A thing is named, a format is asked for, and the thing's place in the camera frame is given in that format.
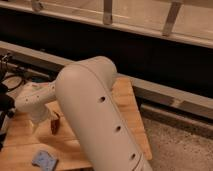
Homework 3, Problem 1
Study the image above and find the red chili pepper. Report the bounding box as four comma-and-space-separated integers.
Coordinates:
51, 113, 60, 135

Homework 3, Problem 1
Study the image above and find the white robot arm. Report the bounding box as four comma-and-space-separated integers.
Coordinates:
15, 56, 153, 171

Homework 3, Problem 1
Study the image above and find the blue sponge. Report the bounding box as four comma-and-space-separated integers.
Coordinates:
32, 150, 58, 171

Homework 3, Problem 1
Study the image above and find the black cables and equipment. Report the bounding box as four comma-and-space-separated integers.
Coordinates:
0, 53, 26, 151

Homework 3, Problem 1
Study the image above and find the metal window rail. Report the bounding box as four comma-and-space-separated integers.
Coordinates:
0, 0, 213, 49

